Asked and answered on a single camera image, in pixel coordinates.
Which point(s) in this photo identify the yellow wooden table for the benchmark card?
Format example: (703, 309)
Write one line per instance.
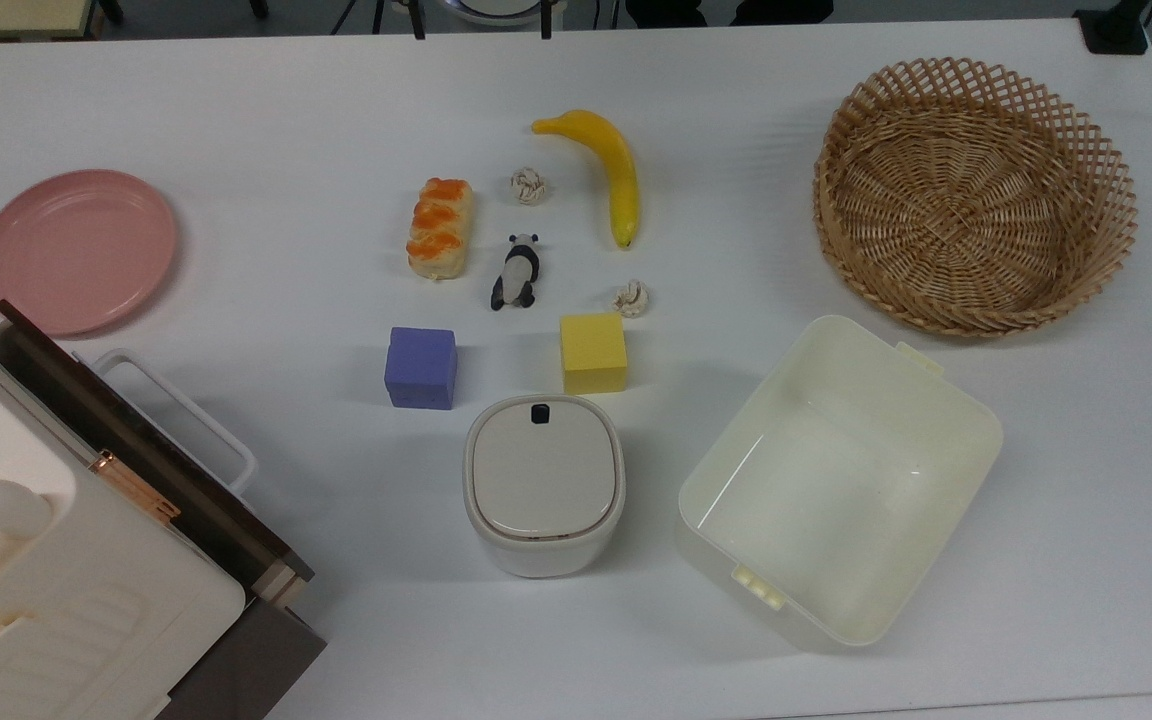
(6, 15)

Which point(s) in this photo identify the small beige lidded trash can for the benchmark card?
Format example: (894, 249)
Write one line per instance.
(543, 480)

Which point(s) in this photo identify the purple foam cube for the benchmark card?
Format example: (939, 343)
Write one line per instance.
(421, 368)

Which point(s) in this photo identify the pink plastic plate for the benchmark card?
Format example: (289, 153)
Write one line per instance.
(76, 252)

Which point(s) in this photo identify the yellow toy banana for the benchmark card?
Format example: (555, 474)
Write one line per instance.
(618, 172)

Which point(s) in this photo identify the black tripod legs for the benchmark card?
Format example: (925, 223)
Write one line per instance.
(416, 18)

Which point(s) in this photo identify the toy bread with orange glaze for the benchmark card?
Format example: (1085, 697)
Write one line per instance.
(439, 230)

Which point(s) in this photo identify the black and white panda figure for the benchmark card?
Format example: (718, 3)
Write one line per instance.
(518, 270)

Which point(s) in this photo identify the cream plastic storage box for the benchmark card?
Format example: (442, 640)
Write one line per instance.
(836, 500)

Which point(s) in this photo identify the woven wicker basket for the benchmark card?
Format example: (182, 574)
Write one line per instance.
(976, 200)

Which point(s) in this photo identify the yellow foam cube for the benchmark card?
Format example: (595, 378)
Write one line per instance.
(593, 353)

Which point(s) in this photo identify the black stand clamp base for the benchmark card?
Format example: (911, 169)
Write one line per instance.
(1114, 30)

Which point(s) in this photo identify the small white knotted ball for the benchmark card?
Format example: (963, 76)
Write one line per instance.
(631, 298)
(529, 186)

